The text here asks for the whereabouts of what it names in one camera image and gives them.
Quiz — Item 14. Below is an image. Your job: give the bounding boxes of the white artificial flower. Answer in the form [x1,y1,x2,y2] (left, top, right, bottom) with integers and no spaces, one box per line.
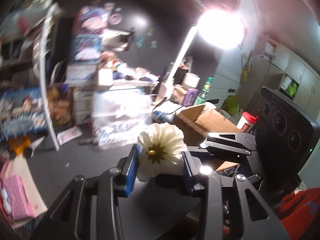
[137,122,187,182]

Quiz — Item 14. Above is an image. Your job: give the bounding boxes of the red capped white bottle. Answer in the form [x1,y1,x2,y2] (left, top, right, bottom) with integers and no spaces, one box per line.
[236,112,258,133]

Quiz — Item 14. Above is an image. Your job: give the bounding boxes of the green plush toy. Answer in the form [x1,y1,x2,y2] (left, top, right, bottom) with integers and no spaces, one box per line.
[221,95,239,116]

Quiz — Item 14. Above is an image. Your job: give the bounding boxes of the shiny plastic bag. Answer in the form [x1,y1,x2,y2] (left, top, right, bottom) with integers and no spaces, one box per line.
[91,88,152,148]

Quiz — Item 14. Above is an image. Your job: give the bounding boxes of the black pen tool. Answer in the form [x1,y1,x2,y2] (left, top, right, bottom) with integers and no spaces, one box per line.
[78,139,96,146]

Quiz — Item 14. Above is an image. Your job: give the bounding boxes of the brown cardboard box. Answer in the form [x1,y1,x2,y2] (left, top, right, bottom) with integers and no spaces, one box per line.
[172,102,242,172]

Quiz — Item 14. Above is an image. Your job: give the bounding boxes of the green drink bottle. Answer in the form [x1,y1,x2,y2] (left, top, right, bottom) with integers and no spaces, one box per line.
[194,77,213,106]

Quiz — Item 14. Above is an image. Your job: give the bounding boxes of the purple small box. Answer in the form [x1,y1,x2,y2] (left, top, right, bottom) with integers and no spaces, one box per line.
[182,88,198,107]

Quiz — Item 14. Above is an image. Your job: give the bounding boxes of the pink white packet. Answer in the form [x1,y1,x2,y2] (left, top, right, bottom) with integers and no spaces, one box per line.
[57,126,83,145]

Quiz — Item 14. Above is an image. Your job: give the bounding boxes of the white drawer unit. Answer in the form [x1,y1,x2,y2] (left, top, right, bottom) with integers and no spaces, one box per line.
[72,90,93,125]

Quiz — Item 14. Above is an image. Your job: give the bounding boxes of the orange red sleeve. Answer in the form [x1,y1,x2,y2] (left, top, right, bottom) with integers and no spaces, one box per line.
[275,187,319,239]

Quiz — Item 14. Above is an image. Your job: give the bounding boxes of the brown illustrated card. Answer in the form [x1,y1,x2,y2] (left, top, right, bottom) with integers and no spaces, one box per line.
[47,84,73,127]

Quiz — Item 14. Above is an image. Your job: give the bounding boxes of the orange toy car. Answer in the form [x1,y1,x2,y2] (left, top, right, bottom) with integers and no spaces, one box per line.
[8,135,31,155]

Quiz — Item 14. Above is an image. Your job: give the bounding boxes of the bright desk lamp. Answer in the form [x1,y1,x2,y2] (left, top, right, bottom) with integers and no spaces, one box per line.
[156,8,245,102]

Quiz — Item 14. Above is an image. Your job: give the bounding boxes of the anime picture box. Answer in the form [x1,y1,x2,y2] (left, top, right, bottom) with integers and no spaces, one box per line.
[1,87,47,141]

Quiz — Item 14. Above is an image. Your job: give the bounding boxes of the pink patterned box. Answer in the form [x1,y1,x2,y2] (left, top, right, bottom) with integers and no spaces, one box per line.
[2,175,35,221]

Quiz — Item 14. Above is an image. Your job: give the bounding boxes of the black camera box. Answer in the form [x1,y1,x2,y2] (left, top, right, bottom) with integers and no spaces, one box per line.
[255,86,319,174]

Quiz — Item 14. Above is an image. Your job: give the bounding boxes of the white wire shelf rack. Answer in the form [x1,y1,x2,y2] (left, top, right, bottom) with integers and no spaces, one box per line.
[0,2,63,152]

